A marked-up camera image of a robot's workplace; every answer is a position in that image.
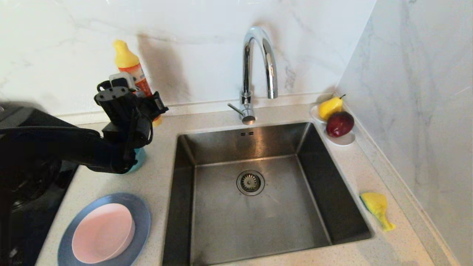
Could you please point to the teal bowl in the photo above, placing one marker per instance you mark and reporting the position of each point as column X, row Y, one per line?
column 140, row 159

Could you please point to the dark red apple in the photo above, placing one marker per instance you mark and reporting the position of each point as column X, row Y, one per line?
column 340, row 124

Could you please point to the yellow pear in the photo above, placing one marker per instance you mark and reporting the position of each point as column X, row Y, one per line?
column 329, row 108

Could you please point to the blue-grey plate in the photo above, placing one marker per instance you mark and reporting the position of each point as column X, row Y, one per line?
column 142, row 218

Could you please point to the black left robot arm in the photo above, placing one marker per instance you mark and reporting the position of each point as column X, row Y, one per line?
column 55, row 147

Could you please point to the black pan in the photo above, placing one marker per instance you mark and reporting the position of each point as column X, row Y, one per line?
column 37, row 184

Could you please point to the round metal drain strainer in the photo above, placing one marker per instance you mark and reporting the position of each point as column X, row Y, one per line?
column 250, row 182

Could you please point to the small white dish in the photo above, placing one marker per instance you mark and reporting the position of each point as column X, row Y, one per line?
column 315, row 113
column 343, row 141

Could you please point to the black induction cooktop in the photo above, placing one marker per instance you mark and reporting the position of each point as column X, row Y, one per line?
column 44, row 225

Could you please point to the yellow sponge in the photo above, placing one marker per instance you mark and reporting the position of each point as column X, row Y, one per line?
column 374, row 203

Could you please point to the orange yellow-capped detergent bottle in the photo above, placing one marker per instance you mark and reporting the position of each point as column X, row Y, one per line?
column 127, row 61

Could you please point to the pink bowl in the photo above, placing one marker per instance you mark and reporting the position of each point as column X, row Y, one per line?
column 102, row 233

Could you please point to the stainless steel sink basin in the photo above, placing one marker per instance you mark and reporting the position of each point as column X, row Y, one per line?
column 258, row 229

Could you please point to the clear-cased left wrist camera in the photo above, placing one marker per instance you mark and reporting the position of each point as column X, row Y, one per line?
column 123, row 80

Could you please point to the chrome gooseneck faucet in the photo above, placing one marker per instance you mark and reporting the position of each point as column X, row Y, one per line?
column 248, row 106

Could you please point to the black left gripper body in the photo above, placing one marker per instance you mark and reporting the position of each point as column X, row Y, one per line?
column 142, row 118

